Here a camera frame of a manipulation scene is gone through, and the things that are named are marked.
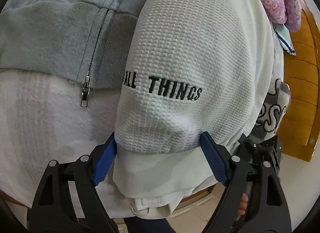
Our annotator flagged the white snap-button jacket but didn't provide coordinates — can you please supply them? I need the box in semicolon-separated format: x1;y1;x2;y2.
1;0;274;219

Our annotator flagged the person's right hand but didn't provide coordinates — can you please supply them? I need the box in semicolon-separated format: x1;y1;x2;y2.
237;193;249;216

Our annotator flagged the wooden headboard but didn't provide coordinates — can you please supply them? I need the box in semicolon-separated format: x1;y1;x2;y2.
276;0;320;163

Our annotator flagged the grey patterned folded garment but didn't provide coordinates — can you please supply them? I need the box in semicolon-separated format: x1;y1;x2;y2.
250;78;291;143

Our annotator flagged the teal blue-striped pillow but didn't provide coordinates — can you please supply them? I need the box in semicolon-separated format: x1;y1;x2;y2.
273;23;296;56

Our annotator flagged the grey zip hoodie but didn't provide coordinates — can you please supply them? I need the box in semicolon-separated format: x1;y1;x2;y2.
1;0;146;107

